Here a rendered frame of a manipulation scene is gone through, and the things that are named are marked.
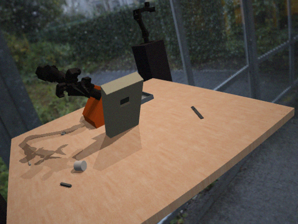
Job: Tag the tan service panel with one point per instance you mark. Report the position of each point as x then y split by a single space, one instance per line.
121 100

